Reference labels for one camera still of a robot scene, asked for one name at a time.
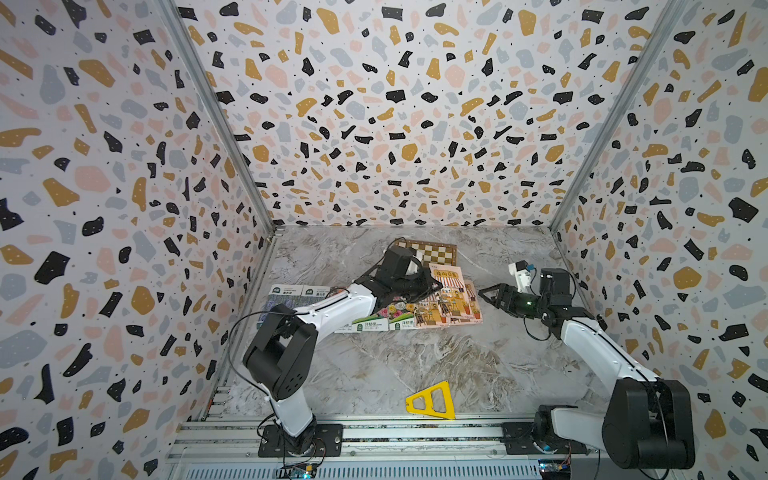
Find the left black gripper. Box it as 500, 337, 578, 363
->
393, 268, 447, 305

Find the colourful flower seed packet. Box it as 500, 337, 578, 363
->
381, 301, 419, 331
336, 310, 389, 333

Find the lavender seed packet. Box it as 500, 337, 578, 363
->
302, 285, 331, 303
264, 284, 311, 310

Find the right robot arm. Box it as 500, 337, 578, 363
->
477, 268, 696, 472

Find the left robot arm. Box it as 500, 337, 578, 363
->
227, 244, 443, 456

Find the wooden chessboard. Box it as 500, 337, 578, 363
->
398, 239, 458, 266

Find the yellow triangular plastic tool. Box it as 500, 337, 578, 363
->
405, 381, 456, 420

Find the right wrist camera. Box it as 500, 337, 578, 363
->
508, 260, 535, 294

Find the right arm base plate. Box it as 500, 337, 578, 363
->
501, 421, 590, 455

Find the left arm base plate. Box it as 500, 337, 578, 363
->
258, 422, 344, 458

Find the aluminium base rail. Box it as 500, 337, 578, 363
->
161, 416, 688, 480

